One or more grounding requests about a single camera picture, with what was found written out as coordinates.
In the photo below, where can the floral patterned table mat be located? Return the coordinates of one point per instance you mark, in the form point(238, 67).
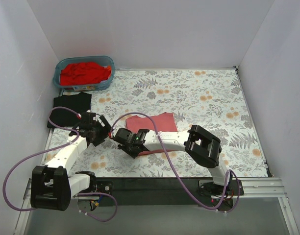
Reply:
point(212, 99)

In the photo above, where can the aluminium frame rail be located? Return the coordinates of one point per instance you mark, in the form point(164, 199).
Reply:
point(159, 206)

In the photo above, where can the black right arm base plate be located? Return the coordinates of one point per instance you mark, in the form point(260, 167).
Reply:
point(208, 188)

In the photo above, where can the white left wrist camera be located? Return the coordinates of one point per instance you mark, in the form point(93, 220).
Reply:
point(88, 115)

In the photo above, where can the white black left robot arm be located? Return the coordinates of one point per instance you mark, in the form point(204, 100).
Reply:
point(53, 185)

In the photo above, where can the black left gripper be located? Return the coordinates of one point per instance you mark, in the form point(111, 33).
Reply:
point(101, 129)

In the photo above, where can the teal plastic laundry basket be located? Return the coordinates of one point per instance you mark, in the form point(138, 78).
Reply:
point(101, 60)

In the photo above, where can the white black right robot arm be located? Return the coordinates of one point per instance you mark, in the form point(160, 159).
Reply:
point(202, 146)

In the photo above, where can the red t shirt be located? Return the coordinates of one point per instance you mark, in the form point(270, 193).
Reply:
point(84, 73)

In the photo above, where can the pink t shirt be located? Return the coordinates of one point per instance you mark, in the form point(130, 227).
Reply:
point(164, 122)

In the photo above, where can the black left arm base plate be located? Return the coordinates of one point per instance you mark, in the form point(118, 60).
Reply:
point(103, 186)

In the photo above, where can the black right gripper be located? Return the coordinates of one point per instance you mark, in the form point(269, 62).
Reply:
point(124, 139)

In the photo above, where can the folded black t shirt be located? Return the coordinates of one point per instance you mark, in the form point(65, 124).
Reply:
point(79, 103)

